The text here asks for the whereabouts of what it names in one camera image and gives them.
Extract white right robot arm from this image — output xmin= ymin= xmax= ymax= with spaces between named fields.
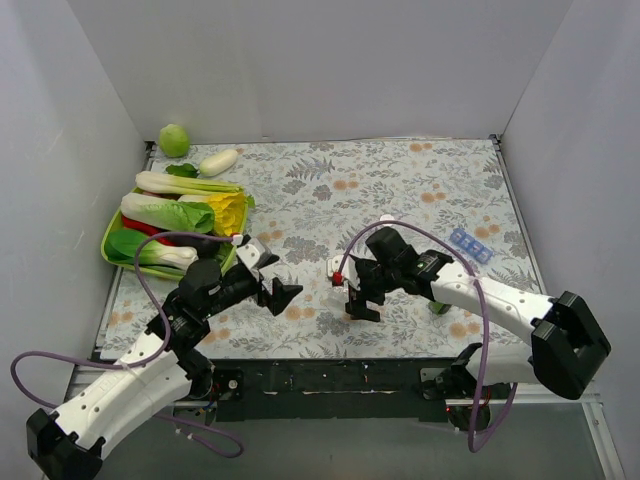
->
xmin=327 ymin=226 xmax=611 ymax=400

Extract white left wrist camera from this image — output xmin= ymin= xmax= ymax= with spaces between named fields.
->
xmin=236 ymin=235 xmax=271 ymax=278

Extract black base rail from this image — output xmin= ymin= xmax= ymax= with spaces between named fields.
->
xmin=154 ymin=357 xmax=516 ymax=424

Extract yellow leafy vegetable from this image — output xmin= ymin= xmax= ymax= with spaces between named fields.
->
xmin=206 ymin=192 xmax=246 ymax=237

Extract green pill bottle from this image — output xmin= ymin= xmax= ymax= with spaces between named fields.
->
xmin=428 ymin=301 xmax=451 ymax=315

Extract purple eggplant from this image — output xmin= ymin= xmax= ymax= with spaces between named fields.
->
xmin=158 ymin=235 xmax=223 ymax=259

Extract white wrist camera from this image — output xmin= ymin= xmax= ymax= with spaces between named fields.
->
xmin=236 ymin=235 xmax=271 ymax=278
xmin=326 ymin=255 xmax=360 ymax=290

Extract napa cabbage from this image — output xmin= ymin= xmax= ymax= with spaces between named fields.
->
xmin=120 ymin=193 xmax=215 ymax=233

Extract red chili pepper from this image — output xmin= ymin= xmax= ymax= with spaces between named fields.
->
xmin=121 ymin=215 xmax=165 ymax=247

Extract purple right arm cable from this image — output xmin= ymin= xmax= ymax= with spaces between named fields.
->
xmin=333 ymin=220 xmax=519 ymax=454

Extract green bok choy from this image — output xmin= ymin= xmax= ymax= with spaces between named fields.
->
xmin=104 ymin=229 xmax=199 ymax=272

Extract green round cabbage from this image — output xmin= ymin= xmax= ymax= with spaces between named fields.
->
xmin=158 ymin=124 xmax=190 ymax=158

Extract white radish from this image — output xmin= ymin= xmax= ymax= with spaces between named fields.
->
xmin=199 ymin=149 xmax=239 ymax=177

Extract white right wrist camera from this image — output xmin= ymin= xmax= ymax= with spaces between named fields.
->
xmin=326 ymin=255 xmax=360 ymax=290

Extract long bok choy stalk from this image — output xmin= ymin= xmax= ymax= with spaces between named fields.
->
xmin=135 ymin=171 xmax=244 ymax=195

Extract white pill bottle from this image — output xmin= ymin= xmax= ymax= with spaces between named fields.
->
xmin=324 ymin=292 xmax=347 ymax=311

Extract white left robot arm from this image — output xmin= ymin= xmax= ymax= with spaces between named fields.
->
xmin=26 ymin=245 xmax=303 ymax=479

